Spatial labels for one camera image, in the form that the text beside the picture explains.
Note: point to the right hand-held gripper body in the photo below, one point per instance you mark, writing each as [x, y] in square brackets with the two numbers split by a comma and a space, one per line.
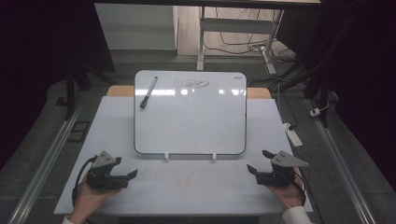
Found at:
[278, 174]

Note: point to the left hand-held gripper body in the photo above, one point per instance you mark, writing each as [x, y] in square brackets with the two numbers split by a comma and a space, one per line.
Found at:
[101, 179]

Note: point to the grey whiteboard marker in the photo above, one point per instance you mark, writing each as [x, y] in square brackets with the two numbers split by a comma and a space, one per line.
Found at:
[148, 92]

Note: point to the white whiteboard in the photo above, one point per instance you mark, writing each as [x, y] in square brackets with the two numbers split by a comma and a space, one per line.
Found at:
[193, 121]

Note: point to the person's left hand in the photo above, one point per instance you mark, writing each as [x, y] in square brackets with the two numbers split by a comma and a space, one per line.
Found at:
[90, 199]

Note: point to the person's right hand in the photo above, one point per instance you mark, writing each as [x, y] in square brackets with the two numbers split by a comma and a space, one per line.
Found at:
[288, 196]

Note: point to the white eraser block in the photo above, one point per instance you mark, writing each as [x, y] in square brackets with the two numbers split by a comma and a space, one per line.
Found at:
[294, 137]

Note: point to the white whiteboard stand foot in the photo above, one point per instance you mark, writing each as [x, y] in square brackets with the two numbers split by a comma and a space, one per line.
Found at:
[166, 156]
[214, 156]

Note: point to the white table cover sheet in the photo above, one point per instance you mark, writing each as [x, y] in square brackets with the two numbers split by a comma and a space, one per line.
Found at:
[193, 186]

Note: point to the small white adapter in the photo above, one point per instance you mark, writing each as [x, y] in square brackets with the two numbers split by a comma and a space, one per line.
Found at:
[314, 112]

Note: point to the black metal stand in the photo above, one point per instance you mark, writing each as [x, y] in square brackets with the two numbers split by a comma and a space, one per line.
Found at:
[323, 93]
[70, 93]

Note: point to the black rectangular floor frame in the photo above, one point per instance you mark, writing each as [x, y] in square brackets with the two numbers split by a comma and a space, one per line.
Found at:
[72, 132]

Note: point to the aluminium rail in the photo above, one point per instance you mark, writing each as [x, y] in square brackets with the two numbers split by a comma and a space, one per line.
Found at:
[46, 161]
[342, 168]

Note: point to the white desk frame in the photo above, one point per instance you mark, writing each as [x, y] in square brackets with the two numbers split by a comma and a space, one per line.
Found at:
[236, 25]

